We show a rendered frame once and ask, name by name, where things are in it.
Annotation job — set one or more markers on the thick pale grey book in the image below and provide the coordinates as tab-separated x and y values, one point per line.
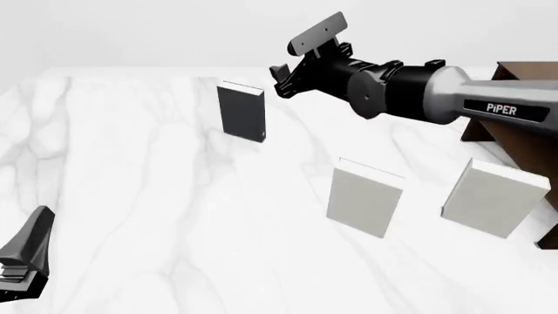
488	199

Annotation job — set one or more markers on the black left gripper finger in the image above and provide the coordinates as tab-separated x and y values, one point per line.
36	235

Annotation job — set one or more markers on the red-brown wooden shelf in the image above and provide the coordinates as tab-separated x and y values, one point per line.
529	147

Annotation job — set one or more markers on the thin pale grey book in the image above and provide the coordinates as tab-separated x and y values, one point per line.
364	202

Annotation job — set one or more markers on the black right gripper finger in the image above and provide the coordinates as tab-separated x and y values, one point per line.
279	72

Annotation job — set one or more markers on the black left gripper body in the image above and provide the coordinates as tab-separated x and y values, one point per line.
22	284

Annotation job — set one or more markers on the black book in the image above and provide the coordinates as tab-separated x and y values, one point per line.
242	114

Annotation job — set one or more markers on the silver and black right robot arm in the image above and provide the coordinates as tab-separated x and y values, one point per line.
440	95

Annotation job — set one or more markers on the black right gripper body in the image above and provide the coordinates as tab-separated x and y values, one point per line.
318	76

